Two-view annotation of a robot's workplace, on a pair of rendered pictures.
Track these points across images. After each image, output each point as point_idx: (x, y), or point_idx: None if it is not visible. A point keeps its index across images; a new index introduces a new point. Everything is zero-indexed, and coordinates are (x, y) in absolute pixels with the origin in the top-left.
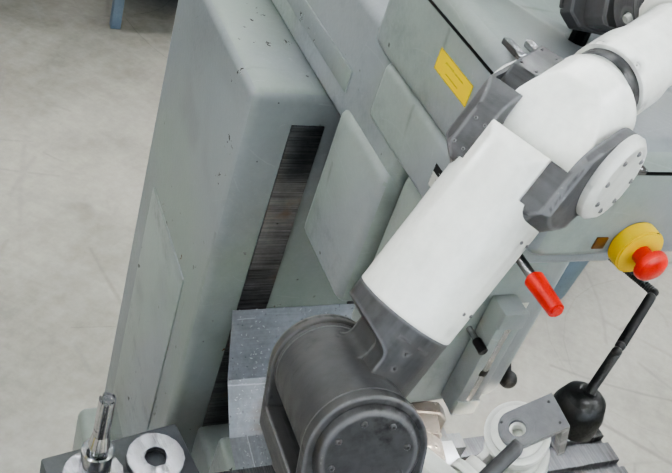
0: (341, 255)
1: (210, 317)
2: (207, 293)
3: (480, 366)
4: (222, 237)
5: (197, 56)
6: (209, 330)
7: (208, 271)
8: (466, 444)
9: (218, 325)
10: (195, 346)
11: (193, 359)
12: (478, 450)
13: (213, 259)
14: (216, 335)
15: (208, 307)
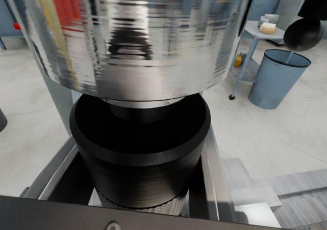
0: None
1: (56, 86)
2: (38, 63)
3: None
4: None
5: None
6: (63, 97)
7: (26, 39)
8: (267, 184)
9: (67, 93)
10: (60, 110)
11: (65, 119)
12: (280, 190)
13: (19, 24)
14: (71, 101)
15: (47, 77)
